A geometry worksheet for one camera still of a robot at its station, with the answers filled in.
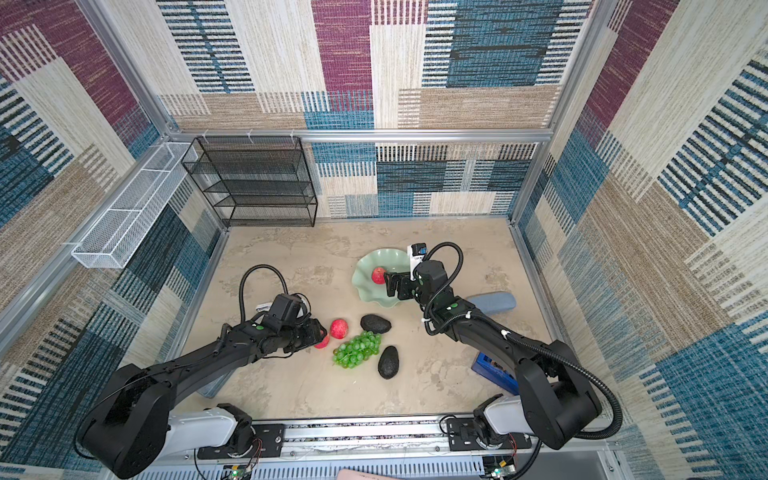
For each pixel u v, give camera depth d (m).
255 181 1.11
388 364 0.81
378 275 0.99
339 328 0.87
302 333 0.77
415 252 0.75
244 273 0.92
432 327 0.65
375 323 0.89
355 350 0.84
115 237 0.71
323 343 0.85
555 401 0.42
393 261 1.04
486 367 0.78
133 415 0.41
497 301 0.95
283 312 0.69
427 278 0.64
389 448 0.73
